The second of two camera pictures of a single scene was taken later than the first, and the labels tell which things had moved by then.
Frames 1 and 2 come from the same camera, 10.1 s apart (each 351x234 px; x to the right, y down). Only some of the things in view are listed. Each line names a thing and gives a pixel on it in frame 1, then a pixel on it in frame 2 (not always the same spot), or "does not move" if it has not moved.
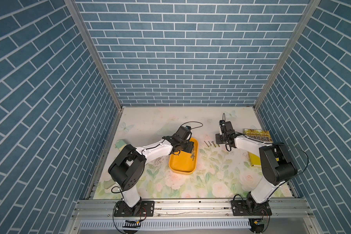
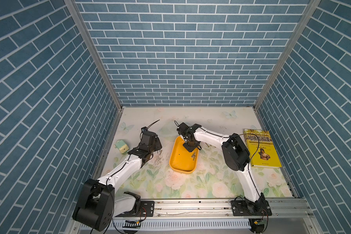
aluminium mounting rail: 105,209 does not move
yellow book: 264,136 does not move
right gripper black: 217,138 → 189,149
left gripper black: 189,147 → 157,143
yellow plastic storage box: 185,163 does not move
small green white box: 120,145 does not move
